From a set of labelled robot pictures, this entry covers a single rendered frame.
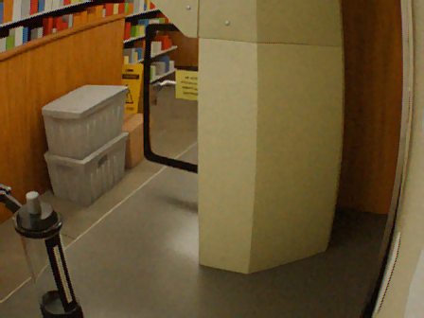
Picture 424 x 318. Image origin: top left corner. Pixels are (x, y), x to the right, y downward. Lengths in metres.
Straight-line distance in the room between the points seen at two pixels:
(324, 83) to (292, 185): 0.21
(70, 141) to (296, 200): 2.40
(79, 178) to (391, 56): 2.52
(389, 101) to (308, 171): 0.35
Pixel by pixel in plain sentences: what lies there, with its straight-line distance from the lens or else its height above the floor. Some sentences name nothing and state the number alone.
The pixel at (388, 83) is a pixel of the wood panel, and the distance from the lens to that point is 1.27.
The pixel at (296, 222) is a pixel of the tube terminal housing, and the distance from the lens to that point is 1.10.
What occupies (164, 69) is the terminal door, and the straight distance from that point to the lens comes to 1.41.
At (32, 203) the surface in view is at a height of 1.20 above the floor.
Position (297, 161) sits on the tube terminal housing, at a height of 1.18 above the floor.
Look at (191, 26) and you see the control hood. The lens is 0.98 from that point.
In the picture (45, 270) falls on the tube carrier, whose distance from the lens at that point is 0.88.
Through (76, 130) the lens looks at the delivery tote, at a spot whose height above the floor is 0.53.
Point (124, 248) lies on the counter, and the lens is 1.21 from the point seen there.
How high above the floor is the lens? 1.57
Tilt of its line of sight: 22 degrees down
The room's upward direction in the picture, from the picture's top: 1 degrees clockwise
